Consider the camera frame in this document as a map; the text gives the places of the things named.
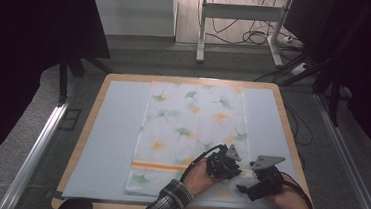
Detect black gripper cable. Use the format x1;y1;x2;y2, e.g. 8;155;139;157
278;171;318;209
178;141;229;187

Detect tangle of black floor cables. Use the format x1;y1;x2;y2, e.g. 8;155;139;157
206;0;308;52

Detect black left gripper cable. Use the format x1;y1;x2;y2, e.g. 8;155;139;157
178;141;229;187

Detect black cable beside table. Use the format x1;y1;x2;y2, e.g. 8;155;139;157
280;97;317;148

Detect black floor grate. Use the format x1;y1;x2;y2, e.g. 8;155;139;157
57;107;83;132

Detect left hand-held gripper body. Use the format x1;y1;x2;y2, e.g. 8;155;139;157
204;141;245;182

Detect black rounded pad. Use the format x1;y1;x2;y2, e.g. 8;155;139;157
55;197;96;209

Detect black curtain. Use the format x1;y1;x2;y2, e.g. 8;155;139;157
0;0;116;195
272;0;371;168

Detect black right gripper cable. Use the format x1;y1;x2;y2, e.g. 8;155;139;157
278;171;318;209

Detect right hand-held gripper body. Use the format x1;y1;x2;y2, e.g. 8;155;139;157
245;153;288;204

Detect white panel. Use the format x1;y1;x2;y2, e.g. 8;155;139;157
88;0;180;42

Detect white desk frame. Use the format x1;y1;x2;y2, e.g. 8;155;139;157
194;0;293;70

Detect person's left hand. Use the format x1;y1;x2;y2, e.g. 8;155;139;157
180;157;226;200

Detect black stand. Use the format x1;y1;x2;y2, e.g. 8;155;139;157
307;57;356;130
55;49;115;111

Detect silver metal rail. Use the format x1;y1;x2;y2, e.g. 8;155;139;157
0;81;76;209
305;93;371;209

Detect white leaf-print cloth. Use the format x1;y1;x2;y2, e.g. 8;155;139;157
123;77;266;205

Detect wooden table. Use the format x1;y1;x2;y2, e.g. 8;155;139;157
50;67;321;209

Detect pale blue mat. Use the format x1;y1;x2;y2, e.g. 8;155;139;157
61;72;304;209

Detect white power strip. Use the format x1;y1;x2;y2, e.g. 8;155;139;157
288;61;309;78

